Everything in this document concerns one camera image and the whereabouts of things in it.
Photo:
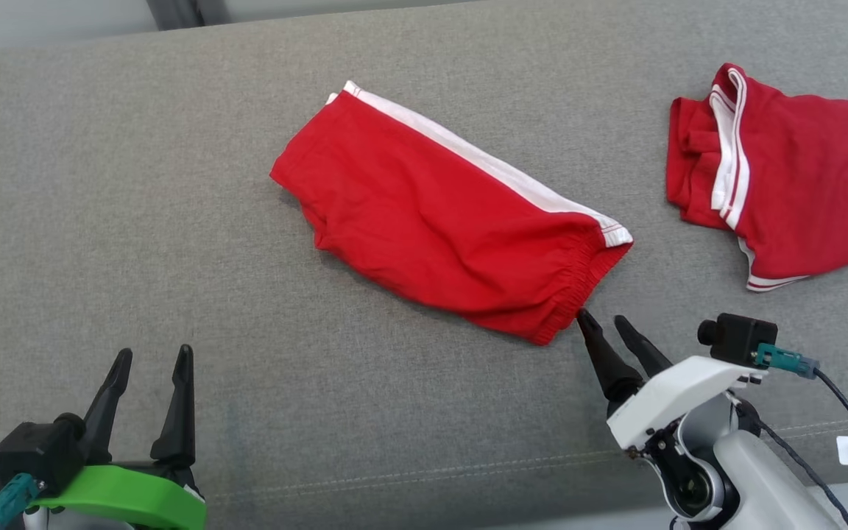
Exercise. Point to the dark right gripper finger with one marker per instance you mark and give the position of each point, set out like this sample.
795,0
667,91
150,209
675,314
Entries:
612,368
648,353

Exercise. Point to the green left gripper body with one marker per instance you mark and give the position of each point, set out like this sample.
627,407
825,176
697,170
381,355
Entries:
129,497

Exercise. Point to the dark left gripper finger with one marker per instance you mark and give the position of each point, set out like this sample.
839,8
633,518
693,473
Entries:
111,412
179,427

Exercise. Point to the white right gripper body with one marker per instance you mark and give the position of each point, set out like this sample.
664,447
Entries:
667,401

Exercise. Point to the red Bulls 23 jersey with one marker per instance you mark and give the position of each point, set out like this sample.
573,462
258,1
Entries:
799,184

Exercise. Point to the red shorts with white stripe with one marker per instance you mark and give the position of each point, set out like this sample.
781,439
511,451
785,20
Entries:
431,213

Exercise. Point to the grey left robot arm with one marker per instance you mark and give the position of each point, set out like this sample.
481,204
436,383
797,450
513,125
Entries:
71,523

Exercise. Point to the grey fabric sofa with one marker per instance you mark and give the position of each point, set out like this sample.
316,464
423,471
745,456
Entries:
137,221

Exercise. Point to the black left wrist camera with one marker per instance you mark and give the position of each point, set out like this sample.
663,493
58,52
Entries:
34,453

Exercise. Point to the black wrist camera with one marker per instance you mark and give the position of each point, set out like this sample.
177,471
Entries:
34,453
740,338

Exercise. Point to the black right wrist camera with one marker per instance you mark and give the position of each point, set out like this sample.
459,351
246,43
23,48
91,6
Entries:
740,338

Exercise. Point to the grey post with two cylinders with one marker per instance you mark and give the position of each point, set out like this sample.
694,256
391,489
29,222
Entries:
174,13

